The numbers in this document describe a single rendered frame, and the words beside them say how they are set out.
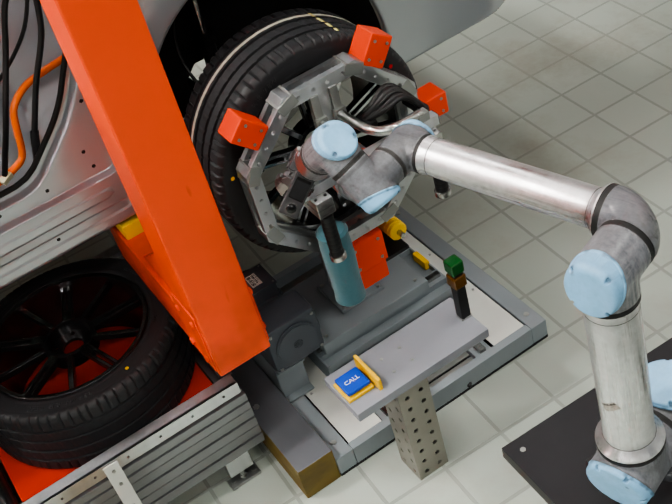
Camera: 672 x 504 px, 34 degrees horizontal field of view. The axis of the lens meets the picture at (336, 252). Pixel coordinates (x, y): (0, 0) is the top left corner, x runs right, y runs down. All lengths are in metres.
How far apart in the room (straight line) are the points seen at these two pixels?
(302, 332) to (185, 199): 0.78
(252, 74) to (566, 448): 1.24
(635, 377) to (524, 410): 1.12
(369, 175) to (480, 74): 2.43
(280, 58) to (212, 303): 0.65
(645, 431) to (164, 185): 1.19
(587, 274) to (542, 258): 1.76
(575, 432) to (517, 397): 0.51
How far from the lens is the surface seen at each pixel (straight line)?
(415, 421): 3.03
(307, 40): 2.84
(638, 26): 4.87
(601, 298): 2.03
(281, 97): 2.75
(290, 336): 3.18
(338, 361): 3.35
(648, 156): 4.14
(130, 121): 2.42
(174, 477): 3.19
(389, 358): 2.92
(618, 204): 2.12
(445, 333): 2.95
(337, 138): 2.30
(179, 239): 2.62
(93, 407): 3.06
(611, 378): 2.23
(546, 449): 2.86
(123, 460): 3.07
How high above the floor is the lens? 2.58
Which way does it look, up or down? 41 degrees down
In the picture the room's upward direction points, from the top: 17 degrees counter-clockwise
